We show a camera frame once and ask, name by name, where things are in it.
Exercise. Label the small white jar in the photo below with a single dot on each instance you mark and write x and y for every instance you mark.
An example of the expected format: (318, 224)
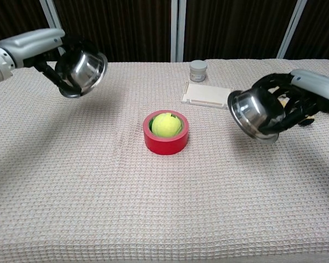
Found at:
(198, 70)

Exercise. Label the yellow tennis ball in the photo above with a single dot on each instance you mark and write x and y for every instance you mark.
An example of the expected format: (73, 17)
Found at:
(166, 125)

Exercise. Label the grey metal partition post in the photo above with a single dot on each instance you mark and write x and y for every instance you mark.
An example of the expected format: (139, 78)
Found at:
(291, 28)
(178, 30)
(50, 13)

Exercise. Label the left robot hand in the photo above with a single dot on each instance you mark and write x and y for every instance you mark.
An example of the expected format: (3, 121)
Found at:
(34, 45)

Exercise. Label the stainless steel bowl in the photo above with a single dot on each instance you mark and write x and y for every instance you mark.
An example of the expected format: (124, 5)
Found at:
(256, 117)
(85, 72)

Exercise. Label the beige waffle tablecloth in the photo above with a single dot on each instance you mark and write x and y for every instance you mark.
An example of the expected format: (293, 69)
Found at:
(126, 191)

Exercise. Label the red tape roll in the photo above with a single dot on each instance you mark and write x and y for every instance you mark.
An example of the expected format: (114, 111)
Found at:
(164, 145)

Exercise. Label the white plastic tray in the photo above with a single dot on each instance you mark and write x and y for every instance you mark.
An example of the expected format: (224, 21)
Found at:
(205, 95)

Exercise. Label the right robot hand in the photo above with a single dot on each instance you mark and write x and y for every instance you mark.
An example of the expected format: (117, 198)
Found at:
(304, 98)

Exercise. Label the black white plush toy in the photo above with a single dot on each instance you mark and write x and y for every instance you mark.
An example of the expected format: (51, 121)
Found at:
(306, 119)

